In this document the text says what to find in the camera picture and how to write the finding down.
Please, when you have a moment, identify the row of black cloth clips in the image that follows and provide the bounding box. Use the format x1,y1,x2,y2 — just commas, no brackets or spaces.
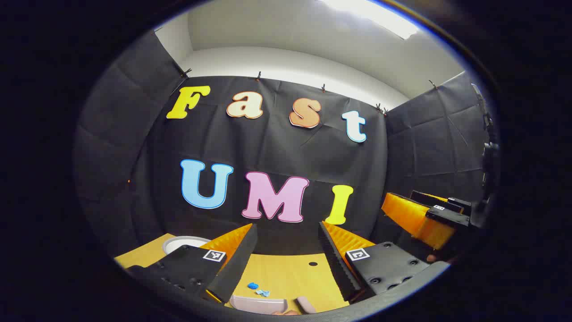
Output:
181,67,438,117

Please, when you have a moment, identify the wooden desktop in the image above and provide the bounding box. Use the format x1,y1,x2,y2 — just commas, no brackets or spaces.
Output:
114,233,358,316

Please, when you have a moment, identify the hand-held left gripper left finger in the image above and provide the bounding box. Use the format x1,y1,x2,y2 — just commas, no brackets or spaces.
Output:
127,223,259,305

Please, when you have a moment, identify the white garbage bin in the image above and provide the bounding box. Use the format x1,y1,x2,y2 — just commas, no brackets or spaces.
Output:
162,236,211,255

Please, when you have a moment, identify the pink small broom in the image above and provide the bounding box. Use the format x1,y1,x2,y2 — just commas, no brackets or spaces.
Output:
296,296,317,314

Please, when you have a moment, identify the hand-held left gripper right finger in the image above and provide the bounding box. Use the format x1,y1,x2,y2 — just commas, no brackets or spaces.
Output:
318,220,447,302

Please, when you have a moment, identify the ceiling light panel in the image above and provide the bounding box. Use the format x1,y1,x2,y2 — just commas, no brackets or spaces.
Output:
320,0,418,40

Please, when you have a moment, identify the pink dustpan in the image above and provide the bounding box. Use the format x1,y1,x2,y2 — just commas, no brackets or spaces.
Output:
229,294,289,315

